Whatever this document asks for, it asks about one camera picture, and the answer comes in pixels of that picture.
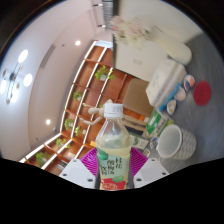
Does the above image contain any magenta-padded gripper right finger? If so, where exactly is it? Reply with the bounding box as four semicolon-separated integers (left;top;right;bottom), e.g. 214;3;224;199
129;146;170;189

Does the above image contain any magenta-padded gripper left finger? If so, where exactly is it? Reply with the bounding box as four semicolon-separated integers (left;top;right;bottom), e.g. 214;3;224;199
59;147;98;189

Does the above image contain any clear drink bottle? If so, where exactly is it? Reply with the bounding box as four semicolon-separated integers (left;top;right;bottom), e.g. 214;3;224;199
94;103;133;192

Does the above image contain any white patterned mug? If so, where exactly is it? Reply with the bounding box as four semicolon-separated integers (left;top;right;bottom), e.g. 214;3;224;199
155;123;198;161

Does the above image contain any green white box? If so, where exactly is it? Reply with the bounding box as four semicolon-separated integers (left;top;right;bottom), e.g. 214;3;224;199
143;108;174;139

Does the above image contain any small blue white cup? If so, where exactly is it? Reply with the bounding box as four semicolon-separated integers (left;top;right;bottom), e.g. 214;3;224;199
165;98;178;116
183;73;196;92
173;85;187;103

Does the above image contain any wooden shelf unit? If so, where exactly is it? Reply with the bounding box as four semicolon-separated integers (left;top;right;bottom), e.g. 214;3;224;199
19;39;134;176

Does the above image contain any flat round red coaster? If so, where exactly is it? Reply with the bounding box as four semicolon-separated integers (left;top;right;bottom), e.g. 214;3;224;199
192;80;213;107

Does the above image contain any branched ceiling lamp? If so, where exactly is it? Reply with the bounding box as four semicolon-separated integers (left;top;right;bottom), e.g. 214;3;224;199
0;49;34;105

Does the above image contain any ceiling air vent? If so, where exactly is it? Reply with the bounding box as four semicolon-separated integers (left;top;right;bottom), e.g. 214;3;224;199
39;43;57;73

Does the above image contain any white ceramic vase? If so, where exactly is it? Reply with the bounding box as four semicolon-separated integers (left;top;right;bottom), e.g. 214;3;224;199
151;28;193;67

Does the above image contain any grey curtain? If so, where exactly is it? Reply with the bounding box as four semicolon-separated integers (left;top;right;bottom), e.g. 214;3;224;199
101;0;116;27

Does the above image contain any white wall socket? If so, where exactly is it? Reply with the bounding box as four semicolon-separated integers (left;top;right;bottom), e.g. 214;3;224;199
132;57;145;68

